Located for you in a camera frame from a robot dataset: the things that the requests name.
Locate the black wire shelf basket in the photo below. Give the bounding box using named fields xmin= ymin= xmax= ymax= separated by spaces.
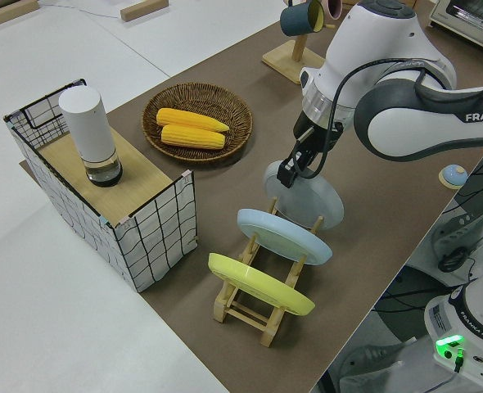
xmin=2 ymin=77 xmax=198 ymax=294

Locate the dark blue mug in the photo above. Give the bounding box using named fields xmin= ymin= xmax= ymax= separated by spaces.
xmin=279 ymin=0 xmax=326 ymax=38

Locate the yellow plate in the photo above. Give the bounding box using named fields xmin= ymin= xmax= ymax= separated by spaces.
xmin=206 ymin=251 xmax=317 ymax=317

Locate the brown table mat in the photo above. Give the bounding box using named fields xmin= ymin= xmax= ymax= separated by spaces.
xmin=18 ymin=16 xmax=483 ymax=393

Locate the light blue call bell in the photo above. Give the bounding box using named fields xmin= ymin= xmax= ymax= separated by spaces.
xmin=439 ymin=163 xmax=468 ymax=190

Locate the yellow corn cob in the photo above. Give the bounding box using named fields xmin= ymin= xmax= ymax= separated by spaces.
xmin=156 ymin=106 xmax=231 ymax=133
xmin=160 ymin=124 xmax=227 ymax=151

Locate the wooden block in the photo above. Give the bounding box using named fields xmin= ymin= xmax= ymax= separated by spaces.
xmin=0 ymin=0 xmax=40 ymax=29
xmin=120 ymin=0 xmax=170 ymax=22

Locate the white toaster oven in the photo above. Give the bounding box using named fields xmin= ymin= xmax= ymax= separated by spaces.
xmin=428 ymin=0 xmax=483 ymax=55

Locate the round wicker basket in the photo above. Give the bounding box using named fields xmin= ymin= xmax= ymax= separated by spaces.
xmin=142 ymin=82 xmax=254 ymax=164

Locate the light blue plate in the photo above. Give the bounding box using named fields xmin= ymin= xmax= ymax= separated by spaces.
xmin=236 ymin=208 xmax=334 ymax=268

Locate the white cylinder bottle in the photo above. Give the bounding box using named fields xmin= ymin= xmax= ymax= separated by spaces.
xmin=57 ymin=84 xmax=124 ymax=189

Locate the low wooden plate rack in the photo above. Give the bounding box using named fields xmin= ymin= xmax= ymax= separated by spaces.
xmin=212 ymin=195 xmax=327 ymax=349

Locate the gray plate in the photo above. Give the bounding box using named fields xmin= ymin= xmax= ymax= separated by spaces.
xmin=263 ymin=160 xmax=345 ymax=232

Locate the pink mug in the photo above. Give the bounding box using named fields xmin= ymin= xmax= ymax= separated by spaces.
xmin=320 ymin=0 xmax=345 ymax=21

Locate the wooden mug tree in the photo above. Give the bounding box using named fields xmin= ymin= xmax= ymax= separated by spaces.
xmin=261 ymin=0 xmax=331 ymax=86

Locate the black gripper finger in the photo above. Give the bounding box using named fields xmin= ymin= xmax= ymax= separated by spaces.
xmin=299 ymin=149 xmax=315 ymax=176
xmin=276 ymin=141 xmax=305 ymax=189

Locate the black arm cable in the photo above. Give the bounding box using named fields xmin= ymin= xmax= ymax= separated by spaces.
xmin=300 ymin=56 xmax=433 ymax=182

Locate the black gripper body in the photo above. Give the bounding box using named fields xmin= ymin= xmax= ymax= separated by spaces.
xmin=292 ymin=116 xmax=345 ymax=165

